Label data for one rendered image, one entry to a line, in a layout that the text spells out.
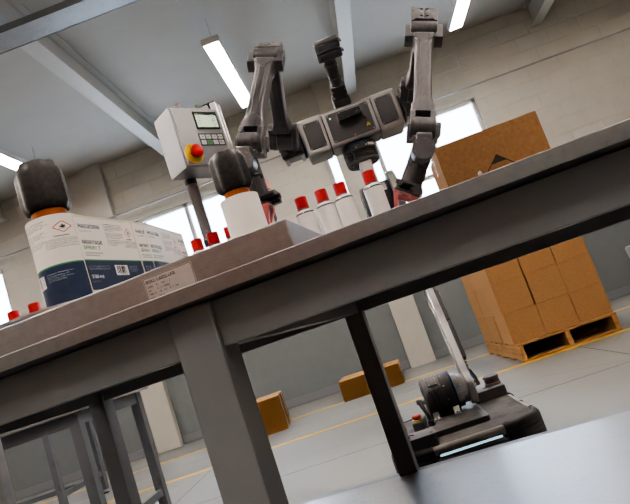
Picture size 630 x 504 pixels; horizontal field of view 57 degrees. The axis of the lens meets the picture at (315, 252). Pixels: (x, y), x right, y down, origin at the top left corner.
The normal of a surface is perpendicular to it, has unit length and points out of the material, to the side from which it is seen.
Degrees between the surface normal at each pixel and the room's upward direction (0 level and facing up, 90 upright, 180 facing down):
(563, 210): 90
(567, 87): 90
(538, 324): 90
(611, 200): 90
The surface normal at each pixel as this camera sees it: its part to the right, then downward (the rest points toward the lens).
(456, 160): -0.16, -0.09
